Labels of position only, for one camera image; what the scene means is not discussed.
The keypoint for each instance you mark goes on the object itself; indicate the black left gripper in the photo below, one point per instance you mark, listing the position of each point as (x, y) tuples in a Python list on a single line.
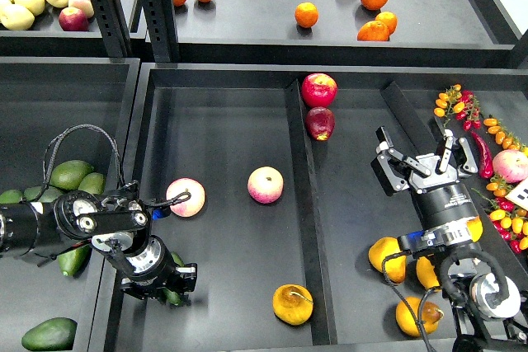
[(146, 280)]

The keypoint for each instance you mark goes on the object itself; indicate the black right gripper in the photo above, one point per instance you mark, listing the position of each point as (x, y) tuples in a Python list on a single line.
[(438, 195)]

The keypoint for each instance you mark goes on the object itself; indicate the dark green avocado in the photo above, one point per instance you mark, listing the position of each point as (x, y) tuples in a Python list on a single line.
[(172, 291)]

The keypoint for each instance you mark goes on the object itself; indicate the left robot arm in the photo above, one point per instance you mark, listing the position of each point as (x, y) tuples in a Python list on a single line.
[(116, 224)]

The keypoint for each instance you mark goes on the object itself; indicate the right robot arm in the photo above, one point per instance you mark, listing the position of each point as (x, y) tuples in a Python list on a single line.
[(484, 301)]

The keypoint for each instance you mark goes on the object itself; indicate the green avocado standing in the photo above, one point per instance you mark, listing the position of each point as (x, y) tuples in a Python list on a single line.
[(72, 262)]

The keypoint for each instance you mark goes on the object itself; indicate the dark avocado bottom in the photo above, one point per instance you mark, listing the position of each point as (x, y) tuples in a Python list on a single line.
[(55, 334)]

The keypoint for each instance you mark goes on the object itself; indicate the green avocado right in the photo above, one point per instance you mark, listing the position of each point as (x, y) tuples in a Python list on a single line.
[(93, 183)]

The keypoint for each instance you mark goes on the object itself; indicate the green avocado top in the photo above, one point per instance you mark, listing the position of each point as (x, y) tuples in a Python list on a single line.
[(69, 175)]

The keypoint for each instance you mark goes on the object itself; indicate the yellow pear bottom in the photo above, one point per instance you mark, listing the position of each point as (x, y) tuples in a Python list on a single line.
[(406, 315)]

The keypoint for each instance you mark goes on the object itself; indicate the light green avocado far left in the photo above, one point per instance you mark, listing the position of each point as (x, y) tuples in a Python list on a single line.
[(11, 197)]

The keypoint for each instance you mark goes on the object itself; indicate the red chili pepper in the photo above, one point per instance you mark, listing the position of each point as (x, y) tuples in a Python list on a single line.
[(485, 165)]

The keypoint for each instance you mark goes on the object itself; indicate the cherry tomato bunch upper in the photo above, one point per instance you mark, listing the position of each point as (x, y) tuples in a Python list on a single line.
[(459, 104)]

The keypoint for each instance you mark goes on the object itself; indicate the pink apple left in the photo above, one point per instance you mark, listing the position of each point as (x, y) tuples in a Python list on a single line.
[(194, 192)]

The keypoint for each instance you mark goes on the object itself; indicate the pink apple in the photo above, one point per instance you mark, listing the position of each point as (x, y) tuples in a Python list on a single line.
[(265, 185), (194, 192)]

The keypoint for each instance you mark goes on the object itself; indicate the orange cherry tomato bunch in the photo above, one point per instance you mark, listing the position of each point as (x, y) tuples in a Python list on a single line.
[(503, 136)]

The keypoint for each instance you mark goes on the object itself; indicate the pink apple right bin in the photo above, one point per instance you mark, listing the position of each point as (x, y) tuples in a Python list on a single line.
[(510, 165)]

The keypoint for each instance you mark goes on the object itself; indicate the white label card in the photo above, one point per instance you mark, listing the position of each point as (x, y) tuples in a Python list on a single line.
[(519, 194)]

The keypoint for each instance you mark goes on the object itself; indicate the cherry tomato bunch lower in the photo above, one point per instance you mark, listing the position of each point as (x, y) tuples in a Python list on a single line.
[(509, 219)]

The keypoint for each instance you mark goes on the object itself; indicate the dark red apple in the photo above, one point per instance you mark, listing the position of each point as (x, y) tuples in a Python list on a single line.
[(320, 123)]

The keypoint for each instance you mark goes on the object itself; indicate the bright red apple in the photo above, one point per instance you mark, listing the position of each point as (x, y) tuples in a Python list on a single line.
[(318, 90)]

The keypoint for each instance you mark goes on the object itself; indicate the pink apple centre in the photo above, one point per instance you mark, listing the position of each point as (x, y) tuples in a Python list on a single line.
[(265, 185)]

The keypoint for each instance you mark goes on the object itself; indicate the orange shelf behind front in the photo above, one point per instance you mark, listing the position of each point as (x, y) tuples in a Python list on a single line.
[(389, 19)]

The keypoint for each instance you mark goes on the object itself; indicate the black bin divider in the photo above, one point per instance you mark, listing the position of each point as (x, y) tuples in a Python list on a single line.
[(315, 261)]

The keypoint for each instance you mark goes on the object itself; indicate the black middle bin tray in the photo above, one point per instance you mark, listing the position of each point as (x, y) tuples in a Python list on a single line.
[(219, 123)]

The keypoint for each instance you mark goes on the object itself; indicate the black bin tray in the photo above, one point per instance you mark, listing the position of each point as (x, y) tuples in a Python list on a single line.
[(40, 98), (219, 123)]

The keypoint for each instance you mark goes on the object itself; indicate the orange shelf centre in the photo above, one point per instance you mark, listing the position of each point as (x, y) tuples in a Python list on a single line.
[(306, 15)]

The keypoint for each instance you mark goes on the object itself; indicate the black left bin tray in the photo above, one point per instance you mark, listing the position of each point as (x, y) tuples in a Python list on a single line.
[(40, 98)]

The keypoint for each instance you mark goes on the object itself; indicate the black perforated shelf post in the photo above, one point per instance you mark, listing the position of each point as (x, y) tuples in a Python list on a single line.
[(162, 30)]

